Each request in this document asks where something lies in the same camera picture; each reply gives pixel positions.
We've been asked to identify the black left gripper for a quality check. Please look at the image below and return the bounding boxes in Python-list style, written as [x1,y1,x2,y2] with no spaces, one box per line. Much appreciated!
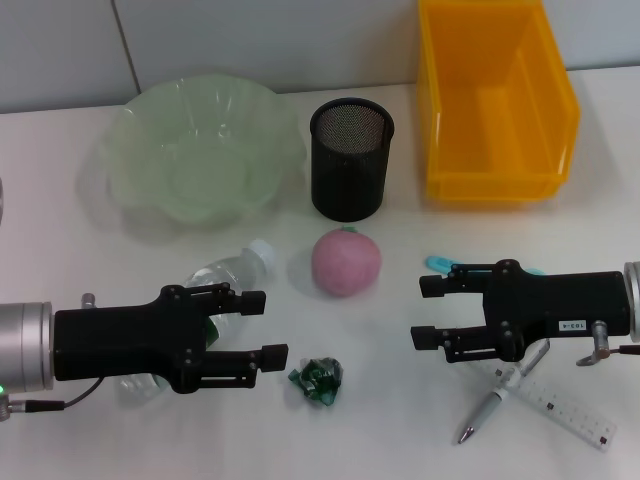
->
[53,282,290,395]

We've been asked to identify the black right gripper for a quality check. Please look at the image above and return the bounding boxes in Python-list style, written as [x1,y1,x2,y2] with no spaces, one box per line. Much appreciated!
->
[409,258,632,364]

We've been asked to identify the clear plastic water bottle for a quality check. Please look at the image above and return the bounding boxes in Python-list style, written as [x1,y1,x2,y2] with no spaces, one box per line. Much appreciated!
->
[117,238,279,406]

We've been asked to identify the green plastic wrapper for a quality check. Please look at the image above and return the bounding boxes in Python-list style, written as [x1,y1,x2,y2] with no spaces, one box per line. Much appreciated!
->
[288,355,346,409]

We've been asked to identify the pink peach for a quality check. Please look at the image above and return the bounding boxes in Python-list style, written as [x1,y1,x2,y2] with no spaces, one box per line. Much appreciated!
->
[310,225,384,300]

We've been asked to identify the blue scissors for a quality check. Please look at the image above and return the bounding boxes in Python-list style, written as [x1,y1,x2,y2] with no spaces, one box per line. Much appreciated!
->
[425,255,546,277]

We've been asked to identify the white silver ballpoint pen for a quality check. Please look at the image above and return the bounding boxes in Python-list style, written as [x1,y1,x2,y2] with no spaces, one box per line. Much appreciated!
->
[457,339,551,446]

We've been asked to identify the black mesh pen holder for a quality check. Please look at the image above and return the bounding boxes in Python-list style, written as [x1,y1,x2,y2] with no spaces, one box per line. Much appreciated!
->
[308,97,396,223]

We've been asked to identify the transparent plastic ruler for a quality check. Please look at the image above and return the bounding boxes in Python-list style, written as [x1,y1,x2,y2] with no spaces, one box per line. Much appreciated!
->
[464,359,619,454]

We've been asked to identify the green glass fruit bowl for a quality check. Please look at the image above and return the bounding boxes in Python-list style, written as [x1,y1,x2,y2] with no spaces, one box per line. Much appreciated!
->
[77,73,309,234]

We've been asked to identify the yellow plastic bin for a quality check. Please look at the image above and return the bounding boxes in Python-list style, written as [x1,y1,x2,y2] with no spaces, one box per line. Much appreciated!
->
[417,0,582,204]

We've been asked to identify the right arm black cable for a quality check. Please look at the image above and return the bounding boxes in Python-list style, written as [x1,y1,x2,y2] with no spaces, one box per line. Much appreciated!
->
[574,322,640,366]

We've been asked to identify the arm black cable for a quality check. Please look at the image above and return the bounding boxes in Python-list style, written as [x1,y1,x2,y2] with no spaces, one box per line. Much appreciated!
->
[574,322,640,366]
[9,374,106,414]

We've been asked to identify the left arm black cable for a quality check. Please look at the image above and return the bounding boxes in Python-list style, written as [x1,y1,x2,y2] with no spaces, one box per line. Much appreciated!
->
[9,374,106,414]

